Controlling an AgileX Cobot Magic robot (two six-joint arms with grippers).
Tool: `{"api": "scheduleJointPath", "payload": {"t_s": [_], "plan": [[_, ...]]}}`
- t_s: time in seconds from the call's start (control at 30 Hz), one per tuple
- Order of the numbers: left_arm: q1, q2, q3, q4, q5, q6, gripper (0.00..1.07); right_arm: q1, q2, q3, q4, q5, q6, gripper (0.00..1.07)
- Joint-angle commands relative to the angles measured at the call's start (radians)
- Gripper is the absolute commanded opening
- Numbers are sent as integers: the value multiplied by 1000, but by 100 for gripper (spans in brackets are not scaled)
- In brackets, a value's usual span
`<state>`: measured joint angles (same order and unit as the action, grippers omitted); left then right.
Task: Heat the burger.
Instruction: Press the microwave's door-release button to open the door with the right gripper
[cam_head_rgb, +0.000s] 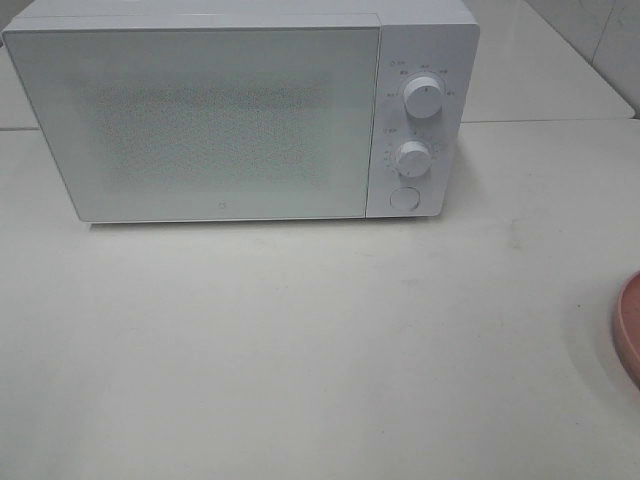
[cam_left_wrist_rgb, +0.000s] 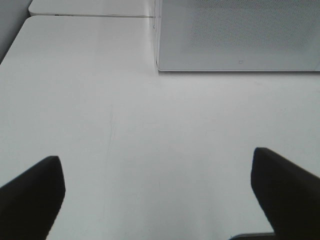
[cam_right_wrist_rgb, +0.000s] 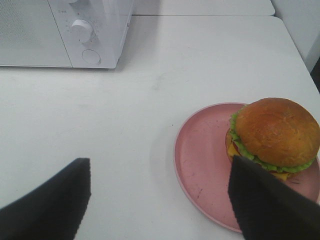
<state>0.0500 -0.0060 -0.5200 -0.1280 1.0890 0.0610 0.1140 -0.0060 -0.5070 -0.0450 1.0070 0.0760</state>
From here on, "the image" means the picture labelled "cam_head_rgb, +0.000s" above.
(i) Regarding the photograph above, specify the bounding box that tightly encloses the round white door button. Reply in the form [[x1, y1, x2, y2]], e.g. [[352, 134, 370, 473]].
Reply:
[[389, 187, 420, 212]]

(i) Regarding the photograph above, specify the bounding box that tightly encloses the pink round plate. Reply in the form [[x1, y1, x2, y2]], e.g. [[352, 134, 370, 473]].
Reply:
[[612, 272, 640, 386]]

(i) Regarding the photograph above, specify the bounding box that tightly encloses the white microwave door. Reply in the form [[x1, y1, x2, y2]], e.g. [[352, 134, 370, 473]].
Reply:
[[6, 28, 379, 223]]

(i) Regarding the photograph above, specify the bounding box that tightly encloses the lower white timer knob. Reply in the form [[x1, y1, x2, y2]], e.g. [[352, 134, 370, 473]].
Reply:
[[394, 141, 434, 178]]

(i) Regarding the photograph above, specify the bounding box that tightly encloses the upper white power knob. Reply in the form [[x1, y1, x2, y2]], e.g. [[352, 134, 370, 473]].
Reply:
[[402, 73, 445, 119]]

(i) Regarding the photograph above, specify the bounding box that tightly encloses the white microwave oven body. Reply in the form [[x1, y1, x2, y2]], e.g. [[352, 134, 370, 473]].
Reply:
[[2, 1, 480, 219]]

